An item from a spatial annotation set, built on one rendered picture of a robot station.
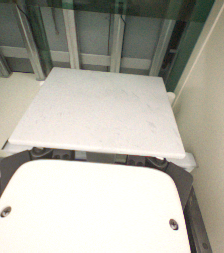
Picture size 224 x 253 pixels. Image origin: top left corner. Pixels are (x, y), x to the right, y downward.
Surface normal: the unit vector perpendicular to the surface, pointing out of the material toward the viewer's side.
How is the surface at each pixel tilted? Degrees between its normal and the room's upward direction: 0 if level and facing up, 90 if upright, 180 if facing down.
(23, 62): 90
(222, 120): 90
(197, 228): 0
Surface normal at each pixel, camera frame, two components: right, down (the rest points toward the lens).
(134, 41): -0.05, 0.75
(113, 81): 0.07, -0.66
